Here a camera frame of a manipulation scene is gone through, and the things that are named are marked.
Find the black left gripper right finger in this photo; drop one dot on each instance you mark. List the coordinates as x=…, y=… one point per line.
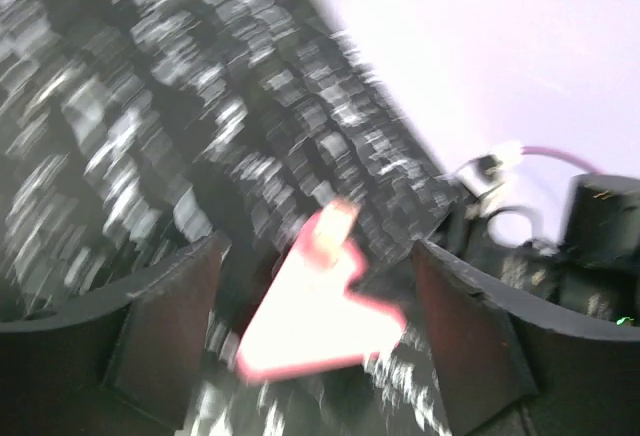
x=509, y=363

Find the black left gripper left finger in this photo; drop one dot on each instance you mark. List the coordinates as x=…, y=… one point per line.
x=121, y=360

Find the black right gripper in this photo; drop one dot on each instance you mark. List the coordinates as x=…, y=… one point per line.
x=538, y=266

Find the pink triangular socket base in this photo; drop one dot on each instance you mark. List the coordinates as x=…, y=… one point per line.
x=309, y=321

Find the beige plug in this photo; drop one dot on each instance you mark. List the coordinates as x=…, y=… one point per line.
x=333, y=226

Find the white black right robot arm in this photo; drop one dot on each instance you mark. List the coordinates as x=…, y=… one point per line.
x=601, y=222

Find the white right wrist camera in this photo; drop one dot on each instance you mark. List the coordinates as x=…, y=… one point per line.
x=490, y=176

